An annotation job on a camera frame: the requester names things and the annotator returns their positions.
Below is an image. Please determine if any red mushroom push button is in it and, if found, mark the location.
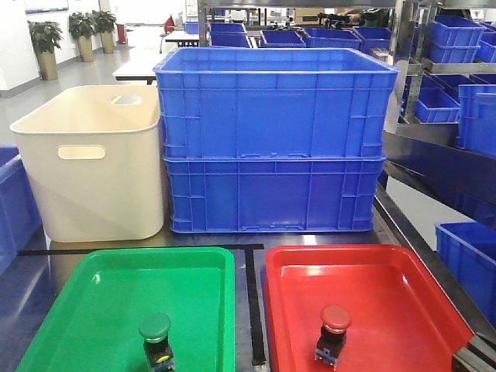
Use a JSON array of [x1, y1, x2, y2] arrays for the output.
[[315, 304, 352, 370]]

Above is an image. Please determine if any green mushroom push button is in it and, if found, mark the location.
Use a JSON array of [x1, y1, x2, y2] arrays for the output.
[[139, 312, 175, 371]]

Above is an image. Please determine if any blue bin left of trays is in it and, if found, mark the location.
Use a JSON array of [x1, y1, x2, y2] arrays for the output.
[[1, 145, 41, 273]]

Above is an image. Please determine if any lower stacked blue crate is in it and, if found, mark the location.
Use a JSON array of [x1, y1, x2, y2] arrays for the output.
[[165, 156, 385, 233]]

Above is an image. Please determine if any stacked blue crate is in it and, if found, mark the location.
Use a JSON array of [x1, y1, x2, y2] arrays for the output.
[[153, 47, 398, 160], [165, 156, 385, 233]]

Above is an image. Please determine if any upper stacked blue crate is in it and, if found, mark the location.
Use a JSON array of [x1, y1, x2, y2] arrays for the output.
[[153, 47, 398, 160]]

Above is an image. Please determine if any cream plastic basket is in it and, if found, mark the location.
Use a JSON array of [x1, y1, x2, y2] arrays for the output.
[[10, 84, 164, 243]]

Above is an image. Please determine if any red plastic tray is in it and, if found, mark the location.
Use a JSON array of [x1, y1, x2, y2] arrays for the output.
[[266, 244, 473, 371]]

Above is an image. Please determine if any green plastic tray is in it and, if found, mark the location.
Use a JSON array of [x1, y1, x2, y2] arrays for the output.
[[19, 247, 236, 371]]

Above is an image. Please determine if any potted green plant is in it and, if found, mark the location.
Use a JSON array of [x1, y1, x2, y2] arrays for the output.
[[28, 21, 62, 81]]

